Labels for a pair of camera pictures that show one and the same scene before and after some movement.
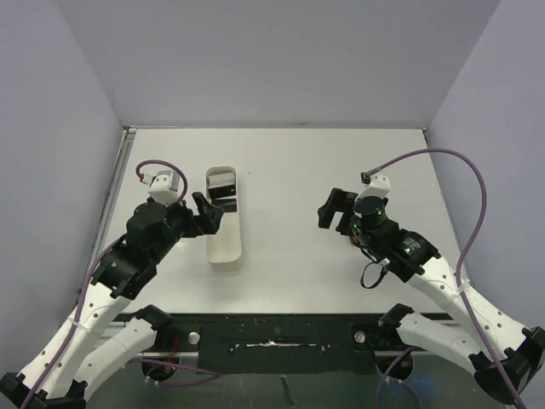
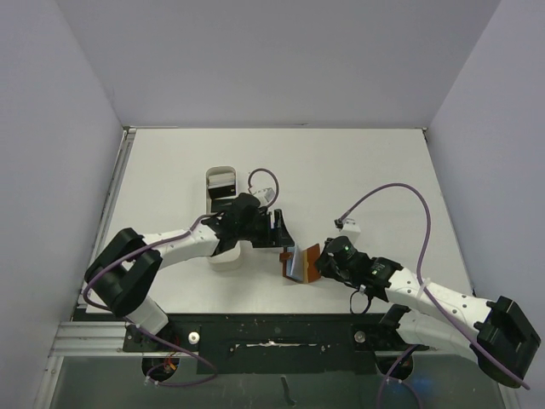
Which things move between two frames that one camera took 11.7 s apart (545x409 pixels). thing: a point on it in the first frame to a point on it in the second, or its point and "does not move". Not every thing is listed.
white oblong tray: x=224 y=244 does not move
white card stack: x=220 y=180 does not move
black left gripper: x=201 y=224 to x=275 y=237
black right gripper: x=341 y=211 to x=323 y=264
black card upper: x=221 y=192 does not move
